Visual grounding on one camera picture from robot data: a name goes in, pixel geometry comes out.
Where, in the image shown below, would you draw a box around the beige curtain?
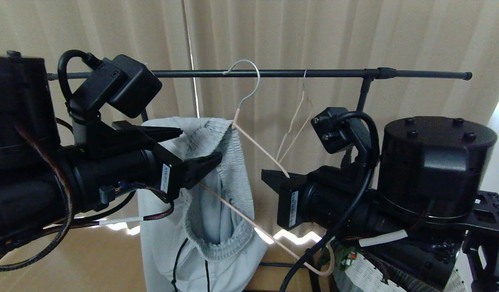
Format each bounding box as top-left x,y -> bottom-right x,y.
0,0 -> 499,252

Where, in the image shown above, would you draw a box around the black clothes rack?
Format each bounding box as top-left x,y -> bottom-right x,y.
47,67 -> 473,292

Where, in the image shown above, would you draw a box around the pale grey shorts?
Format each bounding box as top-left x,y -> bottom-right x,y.
137,117 -> 268,292

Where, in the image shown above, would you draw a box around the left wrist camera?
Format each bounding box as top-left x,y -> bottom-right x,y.
68,54 -> 163,134

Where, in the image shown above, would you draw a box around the white laundry basket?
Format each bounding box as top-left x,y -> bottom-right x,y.
333,243 -> 467,292

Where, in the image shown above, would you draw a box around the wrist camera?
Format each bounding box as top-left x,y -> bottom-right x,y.
310,107 -> 370,165
68,54 -> 163,134

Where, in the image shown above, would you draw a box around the green garment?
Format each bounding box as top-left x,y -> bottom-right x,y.
320,243 -> 357,270

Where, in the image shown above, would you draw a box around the pink clothes hanger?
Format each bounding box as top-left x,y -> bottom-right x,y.
198,60 -> 336,277
276,69 -> 315,163

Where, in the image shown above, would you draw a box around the black cable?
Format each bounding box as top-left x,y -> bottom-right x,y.
57,49 -> 102,122
279,110 -> 381,292

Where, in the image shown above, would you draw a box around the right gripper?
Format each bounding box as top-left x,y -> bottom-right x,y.
261,166 -> 380,240

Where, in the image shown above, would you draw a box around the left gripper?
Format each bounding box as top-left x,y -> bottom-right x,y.
62,121 -> 224,213

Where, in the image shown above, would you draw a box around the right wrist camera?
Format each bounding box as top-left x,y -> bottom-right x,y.
310,107 -> 370,165

